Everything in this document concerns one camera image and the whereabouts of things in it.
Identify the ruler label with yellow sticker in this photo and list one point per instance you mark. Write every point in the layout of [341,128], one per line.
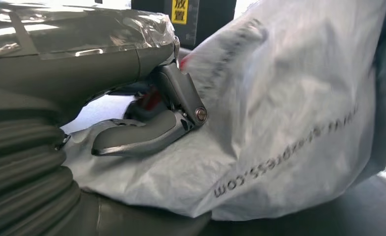
[180,11]

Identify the white parcel bag red logo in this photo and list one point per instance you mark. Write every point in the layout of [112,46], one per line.
[277,114]

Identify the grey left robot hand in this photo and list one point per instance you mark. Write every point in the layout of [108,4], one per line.
[66,68]

